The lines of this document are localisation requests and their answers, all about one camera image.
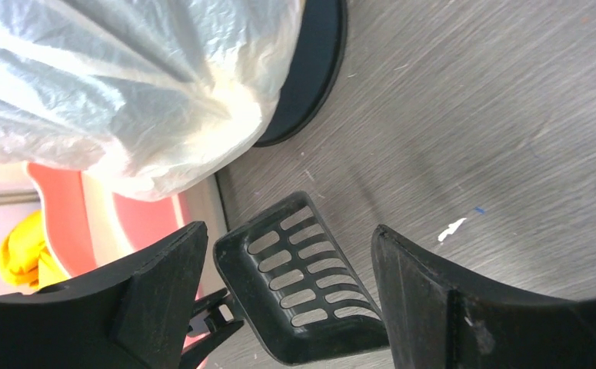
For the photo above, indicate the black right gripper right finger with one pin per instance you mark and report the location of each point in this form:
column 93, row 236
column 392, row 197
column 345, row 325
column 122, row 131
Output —
column 439, row 314

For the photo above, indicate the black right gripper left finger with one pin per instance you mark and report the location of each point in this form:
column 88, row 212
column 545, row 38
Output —
column 130, row 313

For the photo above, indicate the black litter scoop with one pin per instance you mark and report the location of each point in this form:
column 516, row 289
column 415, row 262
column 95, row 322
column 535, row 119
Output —
column 287, row 279

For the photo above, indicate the pink litter box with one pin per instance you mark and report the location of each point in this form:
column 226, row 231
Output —
column 87, row 226

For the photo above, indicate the yellow cloth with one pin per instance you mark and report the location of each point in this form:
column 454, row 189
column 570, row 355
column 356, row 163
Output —
column 25, row 258

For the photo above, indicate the white plastic bin liner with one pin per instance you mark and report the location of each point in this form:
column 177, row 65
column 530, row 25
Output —
column 147, row 97

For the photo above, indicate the black trash bin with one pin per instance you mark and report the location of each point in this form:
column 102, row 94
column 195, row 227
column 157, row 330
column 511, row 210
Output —
column 317, row 60

